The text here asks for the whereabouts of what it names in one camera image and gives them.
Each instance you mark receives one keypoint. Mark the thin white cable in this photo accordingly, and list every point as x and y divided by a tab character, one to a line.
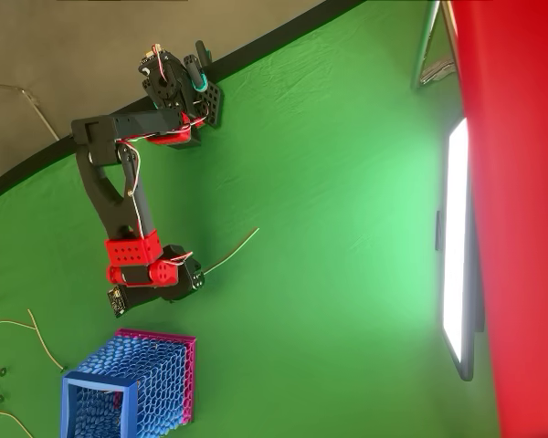
235	250

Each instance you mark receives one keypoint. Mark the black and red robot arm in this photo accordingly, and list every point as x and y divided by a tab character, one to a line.
119	201

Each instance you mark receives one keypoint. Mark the blue and magenta lattice basket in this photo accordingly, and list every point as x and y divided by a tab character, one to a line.
96	382

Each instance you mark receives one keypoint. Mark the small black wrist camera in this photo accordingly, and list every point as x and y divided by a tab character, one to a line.
118	301

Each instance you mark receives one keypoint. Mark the red blurred foreground panel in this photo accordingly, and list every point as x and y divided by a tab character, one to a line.
530	228

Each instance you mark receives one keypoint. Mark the green table cloth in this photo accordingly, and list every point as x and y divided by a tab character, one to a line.
324	228

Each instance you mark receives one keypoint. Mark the black monitor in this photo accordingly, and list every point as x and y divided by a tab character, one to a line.
454	251

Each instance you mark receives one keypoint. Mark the chrome tube stand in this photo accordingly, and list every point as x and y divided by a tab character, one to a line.
422	55

